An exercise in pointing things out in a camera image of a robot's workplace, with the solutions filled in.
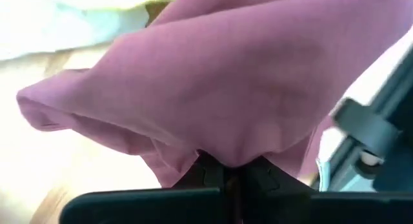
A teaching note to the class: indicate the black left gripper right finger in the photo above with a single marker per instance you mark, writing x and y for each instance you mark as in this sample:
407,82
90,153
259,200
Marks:
267,179

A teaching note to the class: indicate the pink cloth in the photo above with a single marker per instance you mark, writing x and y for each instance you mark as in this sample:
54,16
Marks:
226,88

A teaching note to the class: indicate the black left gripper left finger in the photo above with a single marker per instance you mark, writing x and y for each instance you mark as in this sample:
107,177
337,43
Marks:
209,172

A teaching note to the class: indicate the white cloth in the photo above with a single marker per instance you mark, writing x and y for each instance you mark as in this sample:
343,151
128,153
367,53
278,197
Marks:
64,30

